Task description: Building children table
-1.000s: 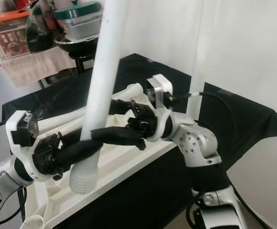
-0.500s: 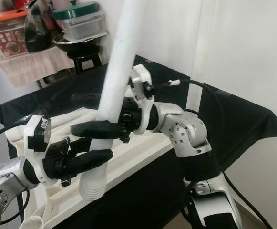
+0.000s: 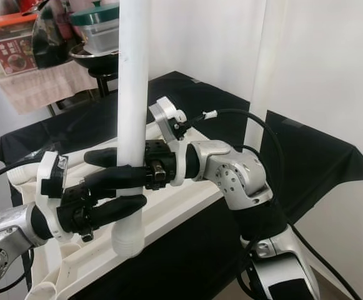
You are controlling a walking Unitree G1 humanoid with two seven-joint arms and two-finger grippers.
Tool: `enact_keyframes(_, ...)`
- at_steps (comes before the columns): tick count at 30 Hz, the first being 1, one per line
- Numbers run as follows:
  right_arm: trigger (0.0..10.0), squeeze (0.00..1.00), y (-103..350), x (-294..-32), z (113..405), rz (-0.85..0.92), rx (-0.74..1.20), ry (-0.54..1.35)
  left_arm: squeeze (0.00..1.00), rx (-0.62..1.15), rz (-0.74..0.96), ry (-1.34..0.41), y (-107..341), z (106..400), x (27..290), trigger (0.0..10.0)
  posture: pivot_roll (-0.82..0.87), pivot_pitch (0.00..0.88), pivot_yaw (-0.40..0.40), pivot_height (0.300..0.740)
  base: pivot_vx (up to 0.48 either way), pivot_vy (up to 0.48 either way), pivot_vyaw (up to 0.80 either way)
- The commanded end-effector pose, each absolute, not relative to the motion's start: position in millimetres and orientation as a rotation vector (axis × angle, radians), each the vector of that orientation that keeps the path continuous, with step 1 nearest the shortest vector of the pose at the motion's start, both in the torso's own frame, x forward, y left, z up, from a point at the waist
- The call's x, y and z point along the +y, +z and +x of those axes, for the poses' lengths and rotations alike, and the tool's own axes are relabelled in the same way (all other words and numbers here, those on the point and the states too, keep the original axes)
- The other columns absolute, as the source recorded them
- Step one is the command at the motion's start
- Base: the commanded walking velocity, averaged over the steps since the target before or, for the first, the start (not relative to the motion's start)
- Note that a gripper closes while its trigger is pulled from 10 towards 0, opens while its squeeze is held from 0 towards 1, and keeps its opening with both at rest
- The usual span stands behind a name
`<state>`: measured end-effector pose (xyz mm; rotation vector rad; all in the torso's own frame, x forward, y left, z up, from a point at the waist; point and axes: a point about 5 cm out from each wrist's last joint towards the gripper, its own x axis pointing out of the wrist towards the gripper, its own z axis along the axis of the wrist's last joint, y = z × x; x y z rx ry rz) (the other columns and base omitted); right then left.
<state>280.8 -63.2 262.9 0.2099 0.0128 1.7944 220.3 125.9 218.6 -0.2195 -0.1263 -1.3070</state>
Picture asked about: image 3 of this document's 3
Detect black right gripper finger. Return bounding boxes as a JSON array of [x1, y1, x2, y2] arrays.
[[117, 166, 149, 192], [84, 147, 121, 169]]

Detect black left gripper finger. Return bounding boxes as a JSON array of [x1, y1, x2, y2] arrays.
[[89, 194, 149, 230], [81, 170, 121, 202]]

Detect white plastic table top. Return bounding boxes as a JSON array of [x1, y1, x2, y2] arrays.
[[8, 122, 251, 300]]

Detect black round stool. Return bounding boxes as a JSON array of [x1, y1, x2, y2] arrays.
[[89, 69, 119, 98]]

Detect black wok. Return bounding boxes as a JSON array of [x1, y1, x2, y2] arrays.
[[69, 44, 121, 77]]

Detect clear plastic storage box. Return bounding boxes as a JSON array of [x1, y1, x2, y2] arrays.
[[84, 19, 121, 56]]

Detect glossy black bag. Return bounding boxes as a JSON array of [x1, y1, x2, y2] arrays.
[[31, 0, 82, 69]]

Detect red printed storage box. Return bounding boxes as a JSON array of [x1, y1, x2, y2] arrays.
[[0, 12, 41, 79]]

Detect black tablecloth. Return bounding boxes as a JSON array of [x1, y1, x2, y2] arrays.
[[0, 71, 363, 300]]

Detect red cooking pot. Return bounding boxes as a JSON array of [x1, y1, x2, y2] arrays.
[[19, 0, 47, 13]]

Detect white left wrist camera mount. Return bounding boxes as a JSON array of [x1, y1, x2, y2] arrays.
[[36, 151, 69, 243]]

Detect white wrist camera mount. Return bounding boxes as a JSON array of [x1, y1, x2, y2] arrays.
[[36, 151, 69, 243], [149, 96, 188, 187]]

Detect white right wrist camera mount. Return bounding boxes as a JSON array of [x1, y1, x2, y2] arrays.
[[149, 96, 188, 187]]

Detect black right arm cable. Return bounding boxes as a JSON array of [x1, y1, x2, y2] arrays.
[[184, 108, 363, 300]]

